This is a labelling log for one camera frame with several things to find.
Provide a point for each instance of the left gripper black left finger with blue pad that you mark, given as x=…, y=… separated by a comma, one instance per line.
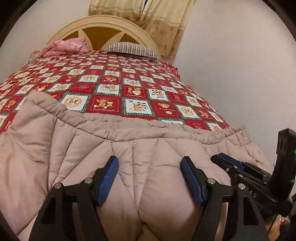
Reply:
x=55, y=219

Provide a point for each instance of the cream wooden headboard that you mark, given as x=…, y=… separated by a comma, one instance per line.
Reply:
x=100, y=31

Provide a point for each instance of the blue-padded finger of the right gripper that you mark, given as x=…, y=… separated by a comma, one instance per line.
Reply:
x=227, y=163

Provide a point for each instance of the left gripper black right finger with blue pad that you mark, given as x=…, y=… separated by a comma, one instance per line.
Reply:
x=243, y=221

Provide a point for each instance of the pink folded blanket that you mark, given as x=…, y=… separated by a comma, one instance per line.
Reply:
x=62, y=47

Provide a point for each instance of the striped pillow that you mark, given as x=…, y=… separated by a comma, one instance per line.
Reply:
x=132, y=49

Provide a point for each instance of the red patchwork bear bedspread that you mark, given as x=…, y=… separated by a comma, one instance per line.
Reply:
x=100, y=82

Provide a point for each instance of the beige patterned curtain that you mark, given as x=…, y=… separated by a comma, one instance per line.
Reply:
x=163, y=20

